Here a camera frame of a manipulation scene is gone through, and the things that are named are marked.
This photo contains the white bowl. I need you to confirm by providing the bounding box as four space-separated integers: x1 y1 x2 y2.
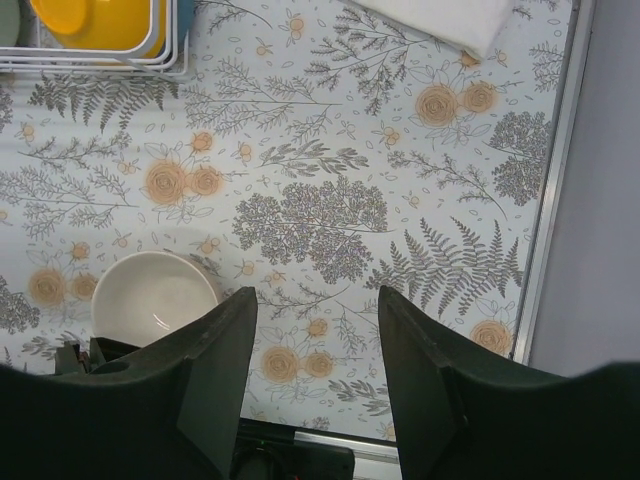
91 251 222 347

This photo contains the floral patterned table mat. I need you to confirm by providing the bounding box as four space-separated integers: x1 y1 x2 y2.
1 1 573 441

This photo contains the white folded cloth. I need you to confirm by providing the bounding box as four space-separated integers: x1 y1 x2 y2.
356 0 516 60

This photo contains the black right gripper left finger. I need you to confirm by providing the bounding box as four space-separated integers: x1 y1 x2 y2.
1 287 258 479

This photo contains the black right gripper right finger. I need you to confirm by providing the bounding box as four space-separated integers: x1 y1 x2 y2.
378 286 639 479

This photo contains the light green flower bowl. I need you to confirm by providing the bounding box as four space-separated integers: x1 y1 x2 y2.
0 0 21 47

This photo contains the aluminium frame rail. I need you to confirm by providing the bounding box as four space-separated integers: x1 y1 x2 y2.
510 1 597 365

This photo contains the yellow bowl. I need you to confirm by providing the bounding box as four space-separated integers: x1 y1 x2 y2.
30 0 167 59

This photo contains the white wire dish rack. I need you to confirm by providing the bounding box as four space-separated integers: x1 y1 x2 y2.
1 1 190 80

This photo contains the solid blue bowl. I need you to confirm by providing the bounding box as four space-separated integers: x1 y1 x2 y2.
176 0 195 37

